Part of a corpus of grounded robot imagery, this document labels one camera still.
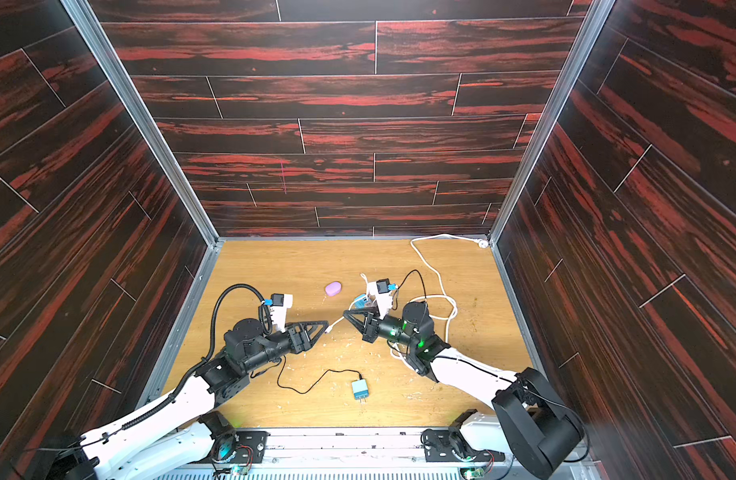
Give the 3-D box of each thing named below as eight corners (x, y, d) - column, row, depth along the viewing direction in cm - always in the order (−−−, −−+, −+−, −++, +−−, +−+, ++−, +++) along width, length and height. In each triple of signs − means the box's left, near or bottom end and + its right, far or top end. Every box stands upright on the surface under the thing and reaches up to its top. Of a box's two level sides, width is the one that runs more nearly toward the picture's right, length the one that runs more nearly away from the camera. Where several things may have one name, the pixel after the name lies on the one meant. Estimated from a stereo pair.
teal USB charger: (354, 403, 83) (353, 401, 81) (351, 383, 86) (351, 381, 84) (369, 401, 83) (369, 398, 81) (366, 381, 86) (366, 378, 85)
